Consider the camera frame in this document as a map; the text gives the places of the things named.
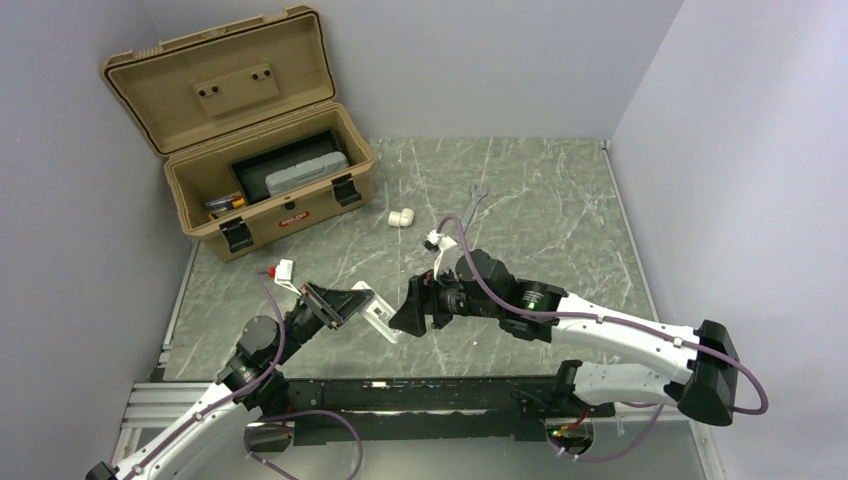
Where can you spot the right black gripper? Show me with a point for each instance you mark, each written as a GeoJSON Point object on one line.
{"type": "Point", "coordinates": [423, 297]}

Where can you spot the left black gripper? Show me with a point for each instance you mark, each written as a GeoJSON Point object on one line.
{"type": "Point", "coordinates": [344, 302]}

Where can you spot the white battery cover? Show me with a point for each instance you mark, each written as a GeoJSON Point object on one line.
{"type": "Point", "coordinates": [378, 315]}

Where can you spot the white remote control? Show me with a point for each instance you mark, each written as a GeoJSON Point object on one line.
{"type": "Point", "coordinates": [374, 296]}

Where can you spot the white pvc elbow fitting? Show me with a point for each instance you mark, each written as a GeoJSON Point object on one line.
{"type": "Point", "coordinates": [401, 219]}

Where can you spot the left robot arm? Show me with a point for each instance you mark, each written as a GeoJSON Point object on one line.
{"type": "Point", "coordinates": [250, 394]}

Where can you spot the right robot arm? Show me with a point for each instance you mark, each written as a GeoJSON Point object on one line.
{"type": "Point", "coordinates": [690, 369]}

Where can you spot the grey plastic case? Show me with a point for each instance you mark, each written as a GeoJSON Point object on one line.
{"type": "Point", "coordinates": [305, 172]}

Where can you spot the silver open-end wrench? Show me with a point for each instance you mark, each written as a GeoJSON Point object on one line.
{"type": "Point", "coordinates": [477, 193]}

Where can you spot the black tray in toolbox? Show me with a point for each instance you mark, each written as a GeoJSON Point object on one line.
{"type": "Point", "coordinates": [250, 173]}

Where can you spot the tan plastic toolbox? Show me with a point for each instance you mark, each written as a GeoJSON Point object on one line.
{"type": "Point", "coordinates": [224, 94]}

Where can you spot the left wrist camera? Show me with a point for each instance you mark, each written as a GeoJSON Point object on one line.
{"type": "Point", "coordinates": [282, 273]}

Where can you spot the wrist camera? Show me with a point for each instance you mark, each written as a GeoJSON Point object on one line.
{"type": "Point", "coordinates": [448, 252]}
{"type": "Point", "coordinates": [282, 273]}

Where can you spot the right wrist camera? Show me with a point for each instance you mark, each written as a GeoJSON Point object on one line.
{"type": "Point", "coordinates": [448, 252]}

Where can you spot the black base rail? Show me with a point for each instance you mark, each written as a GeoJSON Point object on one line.
{"type": "Point", "coordinates": [394, 409]}

